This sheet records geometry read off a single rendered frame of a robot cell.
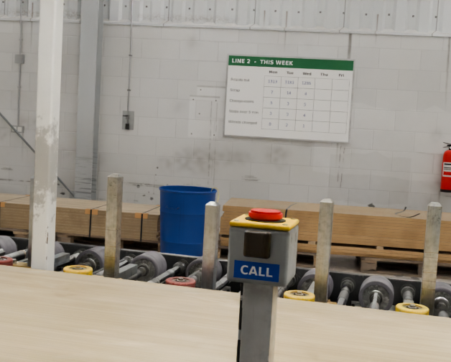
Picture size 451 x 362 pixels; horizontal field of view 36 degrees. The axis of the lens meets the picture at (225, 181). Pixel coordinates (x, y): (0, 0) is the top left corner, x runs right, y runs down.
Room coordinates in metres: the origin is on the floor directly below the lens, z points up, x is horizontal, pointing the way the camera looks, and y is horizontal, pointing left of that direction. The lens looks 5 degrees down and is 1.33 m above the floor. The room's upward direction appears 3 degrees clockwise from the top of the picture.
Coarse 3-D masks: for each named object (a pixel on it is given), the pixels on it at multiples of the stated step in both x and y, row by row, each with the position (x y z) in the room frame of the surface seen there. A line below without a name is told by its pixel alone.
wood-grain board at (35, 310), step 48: (0, 288) 1.65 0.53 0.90; (48, 288) 1.68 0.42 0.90; (96, 288) 1.70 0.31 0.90; (144, 288) 1.73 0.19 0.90; (192, 288) 1.76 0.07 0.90; (0, 336) 1.29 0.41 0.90; (48, 336) 1.31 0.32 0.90; (96, 336) 1.32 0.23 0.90; (144, 336) 1.34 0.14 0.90; (192, 336) 1.36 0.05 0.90; (288, 336) 1.40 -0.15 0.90; (336, 336) 1.41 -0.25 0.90; (384, 336) 1.43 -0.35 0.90; (432, 336) 1.45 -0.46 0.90
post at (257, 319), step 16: (256, 288) 0.79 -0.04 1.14; (272, 288) 0.78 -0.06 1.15; (240, 304) 0.81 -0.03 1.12; (256, 304) 0.79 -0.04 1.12; (272, 304) 0.78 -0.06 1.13; (240, 320) 0.81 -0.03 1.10; (256, 320) 0.79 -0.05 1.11; (272, 320) 0.79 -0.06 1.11; (240, 336) 0.81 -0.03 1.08; (256, 336) 0.79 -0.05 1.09; (272, 336) 0.80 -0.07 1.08; (240, 352) 0.79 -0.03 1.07; (256, 352) 0.79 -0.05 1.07; (272, 352) 0.80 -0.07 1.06
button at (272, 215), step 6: (252, 210) 0.80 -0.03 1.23; (258, 210) 0.80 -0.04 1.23; (264, 210) 0.80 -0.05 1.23; (270, 210) 0.80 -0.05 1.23; (276, 210) 0.81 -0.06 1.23; (252, 216) 0.79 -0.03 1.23; (258, 216) 0.79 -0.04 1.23; (264, 216) 0.78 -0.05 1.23; (270, 216) 0.78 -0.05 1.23; (276, 216) 0.79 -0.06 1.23; (282, 216) 0.80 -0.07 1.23
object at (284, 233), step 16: (240, 224) 0.77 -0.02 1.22; (256, 224) 0.77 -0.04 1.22; (272, 224) 0.77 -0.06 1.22; (288, 224) 0.77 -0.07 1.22; (240, 240) 0.77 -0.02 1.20; (272, 240) 0.77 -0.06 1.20; (288, 240) 0.76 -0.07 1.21; (240, 256) 0.77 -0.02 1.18; (272, 256) 0.76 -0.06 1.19; (288, 256) 0.76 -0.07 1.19; (288, 272) 0.77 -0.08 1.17
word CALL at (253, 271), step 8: (240, 264) 0.77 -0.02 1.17; (248, 264) 0.77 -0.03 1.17; (256, 264) 0.77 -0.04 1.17; (264, 264) 0.77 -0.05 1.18; (272, 264) 0.76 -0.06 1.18; (240, 272) 0.77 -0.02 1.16; (248, 272) 0.77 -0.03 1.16; (256, 272) 0.77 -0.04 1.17; (264, 272) 0.77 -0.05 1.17; (272, 272) 0.76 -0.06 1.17; (264, 280) 0.77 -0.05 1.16; (272, 280) 0.76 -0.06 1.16
